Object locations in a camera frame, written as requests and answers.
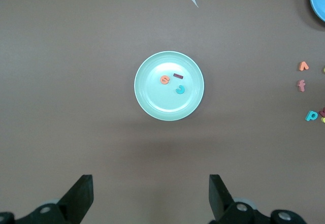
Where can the orange foam letter v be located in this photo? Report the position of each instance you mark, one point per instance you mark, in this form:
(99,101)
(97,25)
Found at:
(303,67)

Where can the dark red foam letter k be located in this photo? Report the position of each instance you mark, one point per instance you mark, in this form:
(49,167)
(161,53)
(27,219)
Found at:
(322,111)

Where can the teal foam letter c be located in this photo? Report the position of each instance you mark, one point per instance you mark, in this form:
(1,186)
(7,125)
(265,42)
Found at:
(181,90)

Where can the brown table cover mat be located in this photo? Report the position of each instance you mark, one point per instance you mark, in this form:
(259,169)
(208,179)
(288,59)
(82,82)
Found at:
(63,81)

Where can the blue plate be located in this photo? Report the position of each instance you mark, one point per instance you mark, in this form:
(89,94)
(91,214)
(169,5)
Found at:
(318,0)

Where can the teal foam letter p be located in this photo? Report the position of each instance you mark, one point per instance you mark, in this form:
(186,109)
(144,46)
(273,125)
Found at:
(311,116)

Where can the dark red foam letter l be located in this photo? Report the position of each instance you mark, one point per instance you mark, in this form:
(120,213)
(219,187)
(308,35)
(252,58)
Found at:
(178,76)

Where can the yellow foam letter s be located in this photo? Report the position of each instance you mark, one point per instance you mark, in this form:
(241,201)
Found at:
(323,120)

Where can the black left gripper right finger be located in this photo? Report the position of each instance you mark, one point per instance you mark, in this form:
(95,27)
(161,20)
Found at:
(218,198)

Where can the light green plate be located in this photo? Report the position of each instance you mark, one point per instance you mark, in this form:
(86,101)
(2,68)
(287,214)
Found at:
(157,102)

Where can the pink foam letter f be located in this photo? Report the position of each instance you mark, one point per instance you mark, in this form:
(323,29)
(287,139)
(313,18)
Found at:
(301,85)

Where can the orange foam letter e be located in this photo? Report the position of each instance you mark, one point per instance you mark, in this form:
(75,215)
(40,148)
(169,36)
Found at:
(164,80)

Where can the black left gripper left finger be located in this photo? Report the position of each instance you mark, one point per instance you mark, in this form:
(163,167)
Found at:
(81,196)

